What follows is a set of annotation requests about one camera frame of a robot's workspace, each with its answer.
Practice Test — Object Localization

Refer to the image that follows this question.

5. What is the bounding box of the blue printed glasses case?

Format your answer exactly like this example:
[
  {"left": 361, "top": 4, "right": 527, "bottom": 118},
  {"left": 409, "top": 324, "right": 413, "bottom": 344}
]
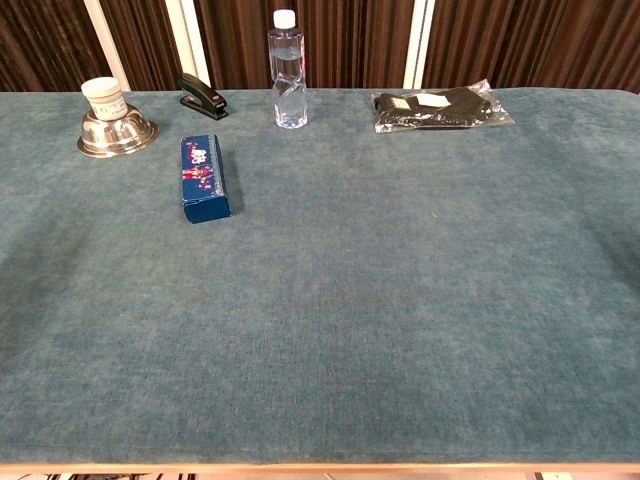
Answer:
[{"left": 179, "top": 133, "right": 232, "bottom": 225}]

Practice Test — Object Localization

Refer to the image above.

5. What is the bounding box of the teal table cloth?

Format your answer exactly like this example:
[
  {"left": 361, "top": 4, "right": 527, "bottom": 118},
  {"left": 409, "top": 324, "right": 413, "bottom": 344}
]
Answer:
[{"left": 0, "top": 87, "right": 640, "bottom": 465}]

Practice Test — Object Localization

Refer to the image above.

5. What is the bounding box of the clear plastic water bottle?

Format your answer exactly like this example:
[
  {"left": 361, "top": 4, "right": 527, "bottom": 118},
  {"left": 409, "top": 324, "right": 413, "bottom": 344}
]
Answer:
[{"left": 267, "top": 8, "right": 308, "bottom": 130}]

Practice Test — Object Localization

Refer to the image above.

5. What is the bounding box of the black garment in plastic bag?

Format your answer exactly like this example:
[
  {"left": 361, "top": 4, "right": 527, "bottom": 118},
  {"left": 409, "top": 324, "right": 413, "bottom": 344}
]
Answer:
[{"left": 370, "top": 78, "right": 516, "bottom": 134}]

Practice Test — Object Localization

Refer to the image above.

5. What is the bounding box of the black stapler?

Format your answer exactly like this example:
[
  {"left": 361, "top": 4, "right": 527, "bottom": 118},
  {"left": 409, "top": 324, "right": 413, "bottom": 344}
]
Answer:
[{"left": 178, "top": 72, "right": 230, "bottom": 122}]

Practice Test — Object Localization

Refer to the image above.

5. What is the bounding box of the dark brown pleated curtain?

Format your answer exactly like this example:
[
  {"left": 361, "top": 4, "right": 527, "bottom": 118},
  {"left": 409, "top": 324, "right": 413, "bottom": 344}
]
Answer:
[{"left": 0, "top": 0, "right": 640, "bottom": 94}]

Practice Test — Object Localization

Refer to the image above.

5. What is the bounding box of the stainless steel bowl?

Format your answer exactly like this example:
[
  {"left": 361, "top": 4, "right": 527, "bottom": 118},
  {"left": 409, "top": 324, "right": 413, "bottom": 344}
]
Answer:
[{"left": 76, "top": 102, "right": 160, "bottom": 159}]

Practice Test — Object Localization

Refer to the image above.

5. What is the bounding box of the small white plastic jar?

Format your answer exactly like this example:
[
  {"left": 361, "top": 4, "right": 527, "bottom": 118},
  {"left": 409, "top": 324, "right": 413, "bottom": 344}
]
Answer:
[{"left": 80, "top": 76, "right": 125, "bottom": 122}]

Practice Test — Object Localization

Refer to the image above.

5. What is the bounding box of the white frame post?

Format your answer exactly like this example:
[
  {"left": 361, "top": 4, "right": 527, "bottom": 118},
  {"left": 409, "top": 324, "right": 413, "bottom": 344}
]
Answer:
[
  {"left": 164, "top": 0, "right": 211, "bottom": 90},
  {"left": 83, "top": 0, "right": 132, "bottom": 93},
  {"left": 402, "top": 0, "right": 437, "bottom": 90}
]

